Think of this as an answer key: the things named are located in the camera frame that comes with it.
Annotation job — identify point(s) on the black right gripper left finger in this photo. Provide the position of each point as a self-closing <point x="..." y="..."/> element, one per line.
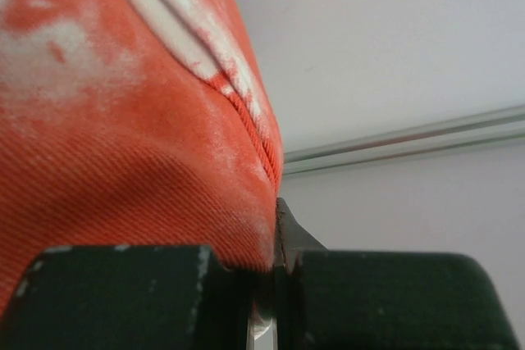
<point x="128" y="297"/>

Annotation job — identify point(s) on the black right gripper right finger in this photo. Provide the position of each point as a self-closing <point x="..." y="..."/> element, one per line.
<point x="340" y="299"/>

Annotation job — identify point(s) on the orange trousers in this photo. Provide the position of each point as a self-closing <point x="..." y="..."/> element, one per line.
<point x="134" y="122"/>

